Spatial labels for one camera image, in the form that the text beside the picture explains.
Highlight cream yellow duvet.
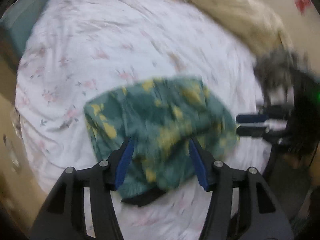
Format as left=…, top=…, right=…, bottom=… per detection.
left=179, top=0, right=293, bottom=56

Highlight person's right hand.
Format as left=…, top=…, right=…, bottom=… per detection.
left=283, top=150, right=320, bottom=187

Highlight green yellow patterned pants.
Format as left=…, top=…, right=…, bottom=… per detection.
left=84, top=77, right=237, bottom=206

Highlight grey tabby cat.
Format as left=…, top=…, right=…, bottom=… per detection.
left=253, top=48, right=300, bottom=105

